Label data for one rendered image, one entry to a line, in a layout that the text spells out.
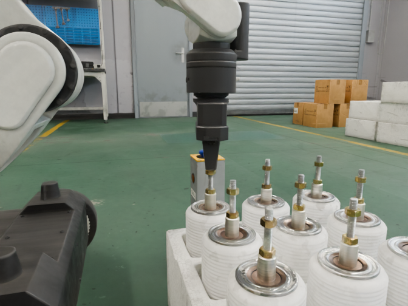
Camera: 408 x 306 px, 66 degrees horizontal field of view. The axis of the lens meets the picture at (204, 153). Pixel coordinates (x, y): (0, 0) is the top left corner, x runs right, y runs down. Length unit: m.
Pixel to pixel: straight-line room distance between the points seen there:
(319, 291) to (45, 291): 0.38
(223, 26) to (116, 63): 4.94
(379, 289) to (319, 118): 3.79
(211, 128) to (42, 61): 0.28
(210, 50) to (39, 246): 0.47
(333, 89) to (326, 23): 2.68
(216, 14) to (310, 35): 6.01
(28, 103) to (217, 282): 0.40
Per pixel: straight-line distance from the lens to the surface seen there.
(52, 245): 0.67
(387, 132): 3.23
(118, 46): 5.46
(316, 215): 0.68
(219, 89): 0.53
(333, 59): 6.78
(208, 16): 0.52
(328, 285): 0.44
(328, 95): 4.25
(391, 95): 3.22
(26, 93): 0.57
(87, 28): 5.38
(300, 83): 6.36
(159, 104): 5.47
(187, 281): 0.53
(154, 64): 5.47
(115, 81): 5.42
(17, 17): 0.63
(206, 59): 0.53
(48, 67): 0.56
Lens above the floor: 0.48
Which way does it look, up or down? 12 degrees down
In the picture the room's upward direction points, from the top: straight up
